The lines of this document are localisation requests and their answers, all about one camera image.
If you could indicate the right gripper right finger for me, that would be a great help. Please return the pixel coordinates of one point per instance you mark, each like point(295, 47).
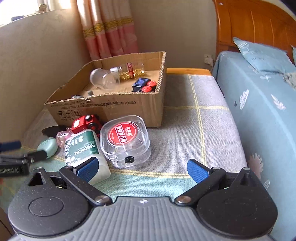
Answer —
point(207, 179)

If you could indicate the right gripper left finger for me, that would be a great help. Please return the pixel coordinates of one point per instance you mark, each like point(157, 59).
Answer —
point(81, 179)

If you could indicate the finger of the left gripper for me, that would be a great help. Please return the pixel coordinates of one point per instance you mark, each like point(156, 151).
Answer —
point(10, 146)
point(27, 158)

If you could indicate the clear plastic jar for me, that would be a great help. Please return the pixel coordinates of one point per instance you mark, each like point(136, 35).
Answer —
point(104, 79)

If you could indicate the glass bottle gold contents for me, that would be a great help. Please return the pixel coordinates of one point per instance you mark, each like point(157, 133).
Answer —
point(129, 70)

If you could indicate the mint green earbud case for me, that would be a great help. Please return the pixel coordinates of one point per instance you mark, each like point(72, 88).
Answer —
point(49, 145)

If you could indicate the white green medical bottle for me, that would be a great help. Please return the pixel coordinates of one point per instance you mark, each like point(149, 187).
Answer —
point(82, 146)

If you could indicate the black oval device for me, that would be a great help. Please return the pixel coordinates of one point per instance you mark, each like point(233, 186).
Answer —
point(52, 131)

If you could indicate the pink clear toy pouch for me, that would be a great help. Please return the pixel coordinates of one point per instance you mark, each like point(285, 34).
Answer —
point(62, 137)

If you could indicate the red wooden toy train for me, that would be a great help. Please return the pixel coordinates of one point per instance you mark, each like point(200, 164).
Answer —
point(87, 122)

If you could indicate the grey green plaid blanket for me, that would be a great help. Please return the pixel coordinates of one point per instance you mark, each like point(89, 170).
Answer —
point(197, 124)

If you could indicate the clear box red label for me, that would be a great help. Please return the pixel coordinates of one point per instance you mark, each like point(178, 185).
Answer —
point(125, 141)

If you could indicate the brown cardboard box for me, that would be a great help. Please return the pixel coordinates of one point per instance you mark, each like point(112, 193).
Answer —
point(79, 97)

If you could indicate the blue patterned pillow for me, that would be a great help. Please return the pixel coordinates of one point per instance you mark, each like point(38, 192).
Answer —
point(265, 58)

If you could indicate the pink patterned curtain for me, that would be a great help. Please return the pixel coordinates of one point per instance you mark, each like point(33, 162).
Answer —
point(108, 27)

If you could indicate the wooden bed headboard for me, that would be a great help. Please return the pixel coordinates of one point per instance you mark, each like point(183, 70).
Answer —
point(254, 21)

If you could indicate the white wall socket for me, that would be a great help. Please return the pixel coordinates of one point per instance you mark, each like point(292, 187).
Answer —
point(208, 60)

